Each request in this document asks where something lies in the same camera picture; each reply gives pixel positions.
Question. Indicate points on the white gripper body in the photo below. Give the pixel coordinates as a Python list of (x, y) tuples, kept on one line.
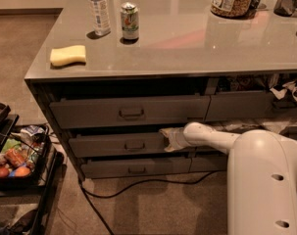
[(174, 138)]

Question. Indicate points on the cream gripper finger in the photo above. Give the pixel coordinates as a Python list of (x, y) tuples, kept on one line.
[(171, 148), (166, 132)]

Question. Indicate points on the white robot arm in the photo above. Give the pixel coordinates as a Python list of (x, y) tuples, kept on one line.
[(261, 176)]

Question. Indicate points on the grey drawer cabinet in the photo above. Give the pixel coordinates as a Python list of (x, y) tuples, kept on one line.
[(182, 49)]

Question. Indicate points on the green white soda can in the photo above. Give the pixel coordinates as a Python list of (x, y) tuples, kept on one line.
[(129, 21)]

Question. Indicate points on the crumpled chip bag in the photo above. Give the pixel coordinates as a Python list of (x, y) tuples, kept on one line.
[(280, 91)]

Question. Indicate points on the yellow sponge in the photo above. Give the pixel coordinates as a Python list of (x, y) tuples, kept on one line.
[(68, 55)]

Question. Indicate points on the snack bag in bin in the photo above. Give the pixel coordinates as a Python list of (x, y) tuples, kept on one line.
[(32, 134)]

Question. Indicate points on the clear plastic water bottle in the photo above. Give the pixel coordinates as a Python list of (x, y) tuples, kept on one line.
[(100, 16)]

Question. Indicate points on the black cart with bins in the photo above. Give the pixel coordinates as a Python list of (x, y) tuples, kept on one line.
[(26, 202)]

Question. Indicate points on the orange fruit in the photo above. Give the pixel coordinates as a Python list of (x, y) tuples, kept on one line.
[(22, 171)]

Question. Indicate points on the red apple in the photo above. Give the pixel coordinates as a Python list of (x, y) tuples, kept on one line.
[(4, 172)]

